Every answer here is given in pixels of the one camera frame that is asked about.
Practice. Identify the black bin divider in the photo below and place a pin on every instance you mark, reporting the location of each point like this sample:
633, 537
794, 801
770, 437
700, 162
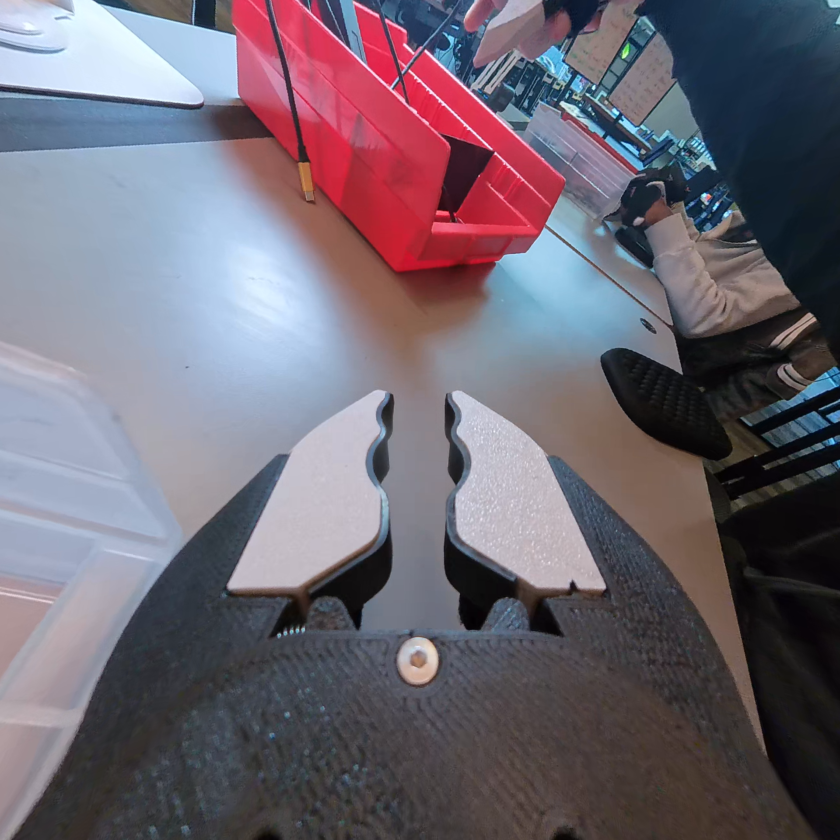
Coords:
463, 170

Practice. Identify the whiteboard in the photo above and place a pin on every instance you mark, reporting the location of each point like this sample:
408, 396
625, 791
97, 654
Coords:
646, 82
597, 49

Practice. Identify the stacked clear storage bins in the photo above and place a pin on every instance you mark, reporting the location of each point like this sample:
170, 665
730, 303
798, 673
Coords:
577, 151

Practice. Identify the person's right forearm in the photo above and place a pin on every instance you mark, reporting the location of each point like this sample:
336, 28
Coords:
754, 131

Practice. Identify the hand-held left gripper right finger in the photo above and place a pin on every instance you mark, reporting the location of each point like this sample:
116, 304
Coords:
525, 518

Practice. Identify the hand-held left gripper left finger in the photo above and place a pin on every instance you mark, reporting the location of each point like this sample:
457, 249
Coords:
315, 512

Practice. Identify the red plastic bin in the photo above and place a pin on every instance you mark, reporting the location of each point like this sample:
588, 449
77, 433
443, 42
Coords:
367, 151

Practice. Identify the clear plastic bin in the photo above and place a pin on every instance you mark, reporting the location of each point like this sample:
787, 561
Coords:
59, 525

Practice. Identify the black chair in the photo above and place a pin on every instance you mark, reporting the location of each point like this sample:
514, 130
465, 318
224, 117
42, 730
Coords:
787, 446

